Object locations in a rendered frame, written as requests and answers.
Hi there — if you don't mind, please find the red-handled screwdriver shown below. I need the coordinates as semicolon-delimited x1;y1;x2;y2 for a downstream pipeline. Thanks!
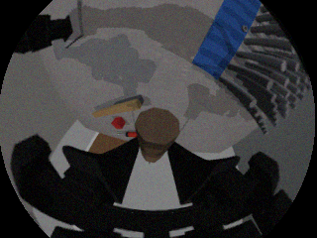
112;131;138;138

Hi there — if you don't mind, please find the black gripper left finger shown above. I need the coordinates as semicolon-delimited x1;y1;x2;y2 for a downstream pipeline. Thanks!
62;136;140;205

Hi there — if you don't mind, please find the small red block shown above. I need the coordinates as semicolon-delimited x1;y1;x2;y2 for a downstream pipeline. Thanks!
111;116;126;128

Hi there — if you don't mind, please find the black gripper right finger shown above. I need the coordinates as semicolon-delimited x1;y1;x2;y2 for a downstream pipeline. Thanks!
167;142;241;206

